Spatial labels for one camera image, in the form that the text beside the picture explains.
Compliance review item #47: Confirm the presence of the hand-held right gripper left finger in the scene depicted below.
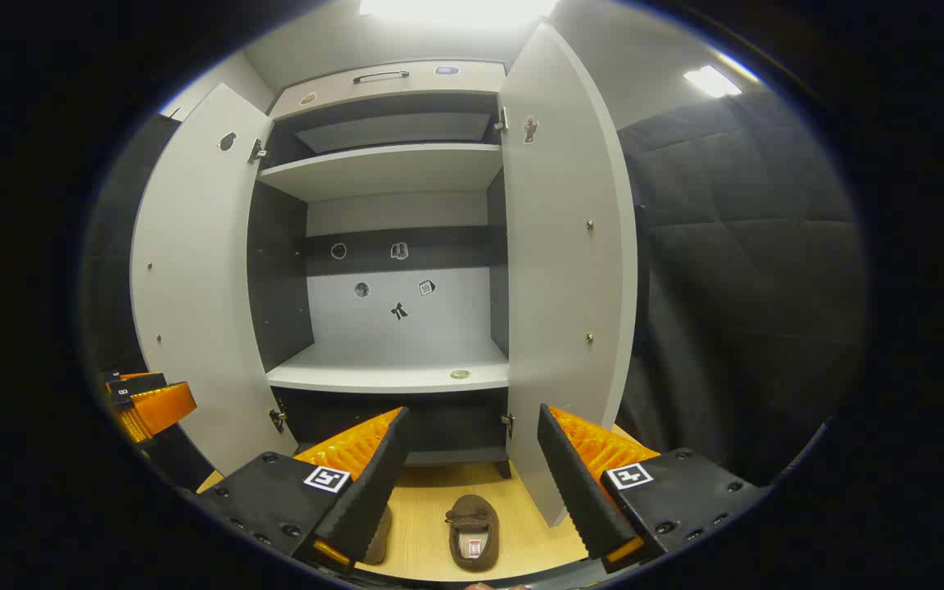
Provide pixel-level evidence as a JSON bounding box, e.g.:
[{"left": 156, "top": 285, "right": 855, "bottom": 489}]
[{"left": 193, "top": 407, "right": 412, "bottom": 570}]

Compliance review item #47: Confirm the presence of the light wooden platform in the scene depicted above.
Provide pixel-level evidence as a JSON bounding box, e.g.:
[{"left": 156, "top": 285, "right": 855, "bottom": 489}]
[{"left": 196, "top": 424, "right": 661, "bottom": 583}]

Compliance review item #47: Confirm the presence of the grey cabinet drawer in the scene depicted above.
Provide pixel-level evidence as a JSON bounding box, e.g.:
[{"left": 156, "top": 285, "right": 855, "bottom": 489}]
[{"left": 271, "top": 60, "right": 507, "bottom": 120}]

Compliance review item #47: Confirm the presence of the grey shoe cabinet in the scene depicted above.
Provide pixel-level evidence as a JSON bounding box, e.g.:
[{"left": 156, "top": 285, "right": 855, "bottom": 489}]
[{"left": 247, "top": 59, "right": 514, "bottom": 480}]

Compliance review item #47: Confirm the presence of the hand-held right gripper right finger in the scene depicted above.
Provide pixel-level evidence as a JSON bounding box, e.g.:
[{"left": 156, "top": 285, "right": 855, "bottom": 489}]
[{"left": 538, "top": 403, "right": 772, "bottom": 574}]

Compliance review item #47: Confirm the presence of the brown fuzzy shoe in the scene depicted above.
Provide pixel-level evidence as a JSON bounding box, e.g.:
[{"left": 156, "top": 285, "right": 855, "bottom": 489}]
[
  {"left": 445, "top": 494, "right": 501, "bottom": 572},
  {"left": 364, "top": 506, "right": 393, "bottom": 565}
]

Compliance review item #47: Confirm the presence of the ceiling light panel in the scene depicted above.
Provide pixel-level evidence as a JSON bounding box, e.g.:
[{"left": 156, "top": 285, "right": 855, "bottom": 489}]
[
  {"left": 359, "top": 0, "right": 559, "bottom": 21},
  {"left": 683, "top": 64, "right": 747, "bottom": 99}
]

